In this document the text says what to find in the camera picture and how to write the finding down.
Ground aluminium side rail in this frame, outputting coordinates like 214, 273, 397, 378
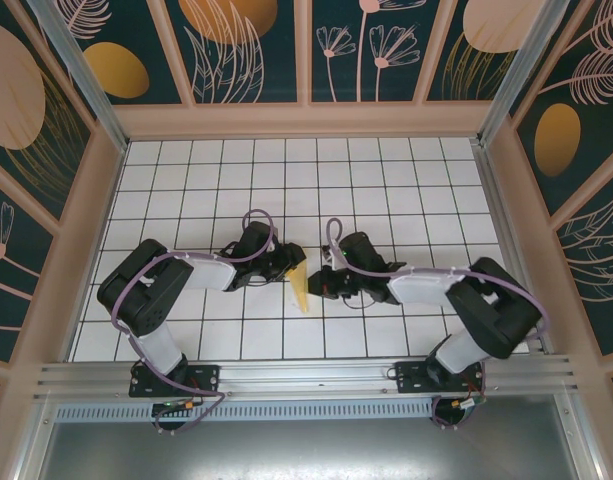
473, 142, 555, 357

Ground aluminium frame post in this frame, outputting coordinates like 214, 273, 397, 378
473, 0, 572, 147
28, 0, 131, 154

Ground yellow cloth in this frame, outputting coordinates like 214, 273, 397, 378
287, 259, 312, 314

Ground aluminium mounting rail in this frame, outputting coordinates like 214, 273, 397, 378
33, 353, 580, 402

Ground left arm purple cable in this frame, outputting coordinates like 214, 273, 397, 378
109, 208, 280, 436

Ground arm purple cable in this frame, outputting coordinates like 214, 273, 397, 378
325, 217, 551, 431
109, 208, 280, 436

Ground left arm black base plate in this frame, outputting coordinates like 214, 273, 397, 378
128, 362, 222, 400

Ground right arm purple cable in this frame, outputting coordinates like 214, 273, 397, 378
325, 217, 551, 431

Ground grey metal sheet panel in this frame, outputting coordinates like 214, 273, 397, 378
35, 419, 602, 480

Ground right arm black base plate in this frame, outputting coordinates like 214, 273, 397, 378
394, 360, 487, 396

